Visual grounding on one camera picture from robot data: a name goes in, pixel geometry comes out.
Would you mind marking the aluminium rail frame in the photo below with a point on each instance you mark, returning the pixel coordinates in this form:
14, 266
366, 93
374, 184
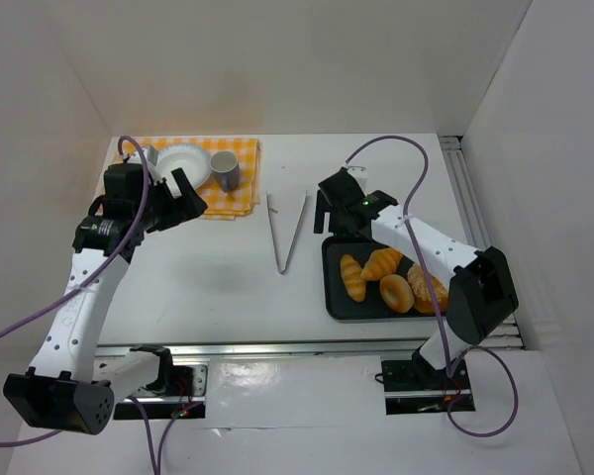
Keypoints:
215, 282

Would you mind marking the yellow checkered cloth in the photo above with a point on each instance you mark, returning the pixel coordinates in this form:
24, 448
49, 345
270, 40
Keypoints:
221, 205

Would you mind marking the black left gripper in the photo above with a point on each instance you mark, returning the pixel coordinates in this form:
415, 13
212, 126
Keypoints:
173, 207

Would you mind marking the ring donut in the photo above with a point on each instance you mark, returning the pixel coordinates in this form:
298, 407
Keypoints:
396, 293

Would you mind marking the purple mug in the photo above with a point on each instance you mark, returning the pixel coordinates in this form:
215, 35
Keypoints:
226, 170

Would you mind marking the metal tongs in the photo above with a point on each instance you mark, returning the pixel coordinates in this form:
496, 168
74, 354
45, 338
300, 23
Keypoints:
285, 226

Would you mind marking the orange croissant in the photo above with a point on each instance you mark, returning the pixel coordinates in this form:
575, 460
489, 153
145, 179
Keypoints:
381, 262

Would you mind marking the white paper plate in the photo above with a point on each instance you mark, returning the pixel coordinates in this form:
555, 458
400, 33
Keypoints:
191, 158

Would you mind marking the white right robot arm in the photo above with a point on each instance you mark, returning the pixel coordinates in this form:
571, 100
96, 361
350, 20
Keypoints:
481, 292

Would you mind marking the sugared orange muffin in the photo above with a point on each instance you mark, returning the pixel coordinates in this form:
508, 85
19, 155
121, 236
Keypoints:
423, 301

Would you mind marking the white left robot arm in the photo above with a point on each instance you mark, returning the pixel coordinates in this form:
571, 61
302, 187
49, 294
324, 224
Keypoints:
63, 387

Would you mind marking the striped bread roll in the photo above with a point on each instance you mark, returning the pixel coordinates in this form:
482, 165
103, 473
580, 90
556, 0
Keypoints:
350, 272

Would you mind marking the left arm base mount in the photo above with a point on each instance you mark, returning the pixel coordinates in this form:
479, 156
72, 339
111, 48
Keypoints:
184, 397

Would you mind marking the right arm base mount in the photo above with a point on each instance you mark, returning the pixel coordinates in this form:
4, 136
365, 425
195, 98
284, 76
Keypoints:
405, 393

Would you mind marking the black plastic tray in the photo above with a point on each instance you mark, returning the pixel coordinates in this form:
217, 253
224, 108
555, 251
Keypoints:
339, 304

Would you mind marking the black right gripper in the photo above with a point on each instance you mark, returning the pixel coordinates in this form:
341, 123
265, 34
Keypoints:
334, 207

